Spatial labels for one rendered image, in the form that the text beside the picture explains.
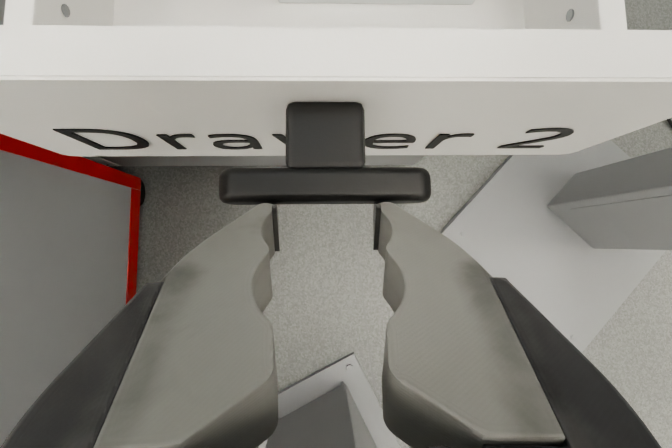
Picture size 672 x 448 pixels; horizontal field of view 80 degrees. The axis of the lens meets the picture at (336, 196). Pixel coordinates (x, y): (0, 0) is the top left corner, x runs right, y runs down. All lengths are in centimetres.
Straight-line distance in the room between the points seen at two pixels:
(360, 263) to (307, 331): 22
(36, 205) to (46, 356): 23
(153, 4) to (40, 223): 54
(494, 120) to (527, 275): 97
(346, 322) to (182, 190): 54
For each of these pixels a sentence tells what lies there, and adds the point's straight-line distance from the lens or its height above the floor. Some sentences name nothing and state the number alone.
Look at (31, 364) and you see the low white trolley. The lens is 78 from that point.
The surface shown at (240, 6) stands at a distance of 25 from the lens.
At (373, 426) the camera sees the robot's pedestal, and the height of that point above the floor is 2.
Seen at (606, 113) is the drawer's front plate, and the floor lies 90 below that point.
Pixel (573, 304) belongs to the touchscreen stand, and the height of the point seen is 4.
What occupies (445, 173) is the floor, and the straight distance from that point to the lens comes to 111.
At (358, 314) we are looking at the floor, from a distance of 107.
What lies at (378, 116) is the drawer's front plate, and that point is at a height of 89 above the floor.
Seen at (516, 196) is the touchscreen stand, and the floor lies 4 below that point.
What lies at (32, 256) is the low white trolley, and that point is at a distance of 75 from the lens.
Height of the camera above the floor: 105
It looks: 83 degrees down
